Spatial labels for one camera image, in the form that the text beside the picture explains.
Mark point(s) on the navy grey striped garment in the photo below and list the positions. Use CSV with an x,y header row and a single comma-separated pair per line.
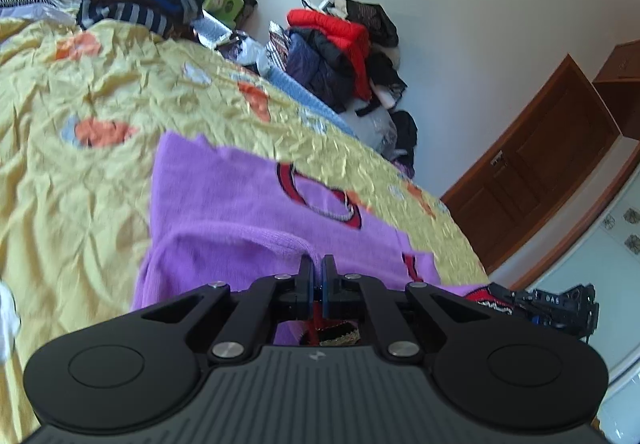
x,y
125,15

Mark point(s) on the yellow printed blanket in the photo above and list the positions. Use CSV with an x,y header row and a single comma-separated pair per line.
x,y
85,149

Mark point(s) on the light blue knitted blanket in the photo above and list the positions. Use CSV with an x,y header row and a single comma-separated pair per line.
x,y
310,100

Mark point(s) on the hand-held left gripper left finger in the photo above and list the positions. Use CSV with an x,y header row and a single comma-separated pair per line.
x,y
310,295

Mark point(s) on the black printed garment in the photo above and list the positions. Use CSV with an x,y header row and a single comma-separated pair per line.
x,y
370,19

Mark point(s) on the purple knit sweater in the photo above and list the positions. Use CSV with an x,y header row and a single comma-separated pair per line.
x,y
240,214

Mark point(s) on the wooden door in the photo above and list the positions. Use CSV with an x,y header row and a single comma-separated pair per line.
x,y
535,159

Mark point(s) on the red jacket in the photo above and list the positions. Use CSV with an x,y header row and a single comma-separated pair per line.
x,y
335,32

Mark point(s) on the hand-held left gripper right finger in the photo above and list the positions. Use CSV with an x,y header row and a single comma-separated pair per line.
x,y
326,295

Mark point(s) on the grey stuffed bag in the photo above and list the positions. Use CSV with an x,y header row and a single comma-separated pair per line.
x,y
370,126

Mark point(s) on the black bag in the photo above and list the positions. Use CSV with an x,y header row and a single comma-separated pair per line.
x,y
404,136

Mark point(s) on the crumpled plastic bag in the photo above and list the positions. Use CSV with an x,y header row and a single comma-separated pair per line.
x,y
245,50

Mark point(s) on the wooden cabinet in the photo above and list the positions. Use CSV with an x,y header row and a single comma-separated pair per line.
x,y
620,84

